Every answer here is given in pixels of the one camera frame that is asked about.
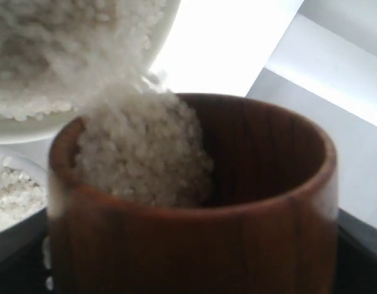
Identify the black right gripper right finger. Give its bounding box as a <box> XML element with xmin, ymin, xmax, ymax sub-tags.
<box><xmin>335</xmin><ymin>209</ymin><xmax>377</xmax><ymax>294</ymax></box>

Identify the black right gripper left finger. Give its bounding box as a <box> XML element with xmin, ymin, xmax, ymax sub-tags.
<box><xmin>0</xmin><ymin>208</ymin><xmax>56</xmax><ymax>294</ymax></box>

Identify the brown wooden cup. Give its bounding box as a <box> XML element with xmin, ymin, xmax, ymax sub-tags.
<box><xmin>47</xmin><ymin>93</ymin><xmax>338</xmax><ymax>293</ymax></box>

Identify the rice in steel tray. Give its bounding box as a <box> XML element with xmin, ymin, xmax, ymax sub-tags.
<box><xmin>0</xmin><ymin>157</ymin><xmax>47</xmax><ymax>233</ymax></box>

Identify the small white ceramic bowl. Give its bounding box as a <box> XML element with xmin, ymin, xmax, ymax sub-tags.
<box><xmin>0</xmin><ymin>1</ymin><xmax>181</xmax><ymax>145</ymax></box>

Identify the rice inside wooden cup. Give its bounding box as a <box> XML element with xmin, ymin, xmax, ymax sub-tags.
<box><xmin>75</xmin><ymin>75</ymin><xmax>213</xmax><ymax>208</ymax></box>

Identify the white uncooked rice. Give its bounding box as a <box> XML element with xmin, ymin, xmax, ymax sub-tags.
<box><xmin>0</xmin><ymin>1</ymin><xmax>168</xmax><ymax>121</ymax></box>

